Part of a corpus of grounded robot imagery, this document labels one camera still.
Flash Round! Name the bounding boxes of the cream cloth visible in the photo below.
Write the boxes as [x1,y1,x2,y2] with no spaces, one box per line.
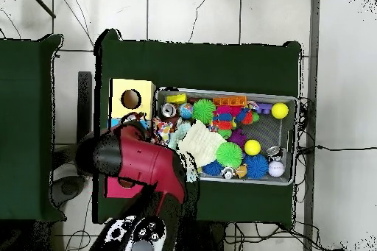
[177,119,228,169]

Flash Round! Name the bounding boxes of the large green fuzzy ball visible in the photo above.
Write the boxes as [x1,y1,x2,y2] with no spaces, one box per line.
[215,141,244,169]

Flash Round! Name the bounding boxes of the wooden box with three holes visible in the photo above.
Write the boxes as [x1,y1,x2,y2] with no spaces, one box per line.
[104,77,156,199]

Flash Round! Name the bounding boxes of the shallow mesh bin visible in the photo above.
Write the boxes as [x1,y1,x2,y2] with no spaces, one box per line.
[151,86,300,186]

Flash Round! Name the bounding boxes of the green fuzzy ball with eyes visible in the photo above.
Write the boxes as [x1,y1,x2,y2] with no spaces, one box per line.
[192,98,217,125]

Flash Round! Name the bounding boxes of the crushed can with silver end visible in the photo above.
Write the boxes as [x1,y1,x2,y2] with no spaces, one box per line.
[160,102,178,119]

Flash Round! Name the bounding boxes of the orange plastic brick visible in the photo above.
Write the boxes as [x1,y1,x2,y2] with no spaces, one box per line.
[212,95,248,107]

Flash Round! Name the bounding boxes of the yellow tennis ball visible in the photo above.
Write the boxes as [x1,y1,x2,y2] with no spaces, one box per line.
[244,139,262,157]

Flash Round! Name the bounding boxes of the blue spiky ball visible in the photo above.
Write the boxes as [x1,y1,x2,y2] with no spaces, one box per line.
[242,154,269,180]

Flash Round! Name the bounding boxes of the black can with silver end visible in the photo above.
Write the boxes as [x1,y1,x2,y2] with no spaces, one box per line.
[265,145,283,162]

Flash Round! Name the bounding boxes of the white baseball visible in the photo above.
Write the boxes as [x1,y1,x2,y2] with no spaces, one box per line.
[267,160,286,177]

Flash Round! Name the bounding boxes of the black panel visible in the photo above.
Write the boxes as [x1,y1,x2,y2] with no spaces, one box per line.
[77,71,93,143]

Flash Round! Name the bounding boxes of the black rod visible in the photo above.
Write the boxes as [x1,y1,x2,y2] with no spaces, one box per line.
[24,0,57,19]

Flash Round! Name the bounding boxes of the black cable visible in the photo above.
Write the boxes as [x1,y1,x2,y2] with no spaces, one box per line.
[297,144,377,152]

